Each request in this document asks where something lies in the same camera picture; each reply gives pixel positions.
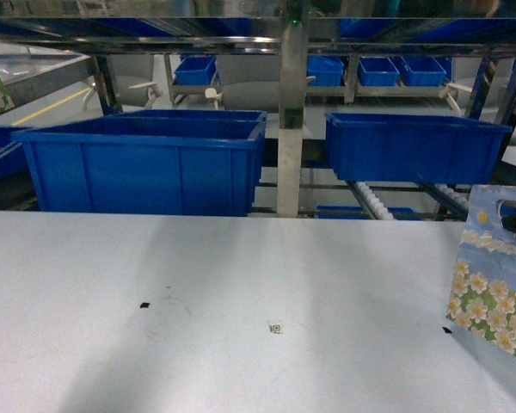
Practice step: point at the blue crate behind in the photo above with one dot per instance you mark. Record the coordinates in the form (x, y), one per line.
(196, 115)

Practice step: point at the QR code sticker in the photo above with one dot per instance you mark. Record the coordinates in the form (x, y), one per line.
(275, 326)

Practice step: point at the blue crate on rollers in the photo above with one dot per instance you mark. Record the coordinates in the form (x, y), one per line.
(412, 148)

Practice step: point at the large blue plastic crate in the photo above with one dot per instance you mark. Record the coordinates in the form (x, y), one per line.
(146, 166)

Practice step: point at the steel rack frame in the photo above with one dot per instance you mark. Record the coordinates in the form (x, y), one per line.
(290, 30)

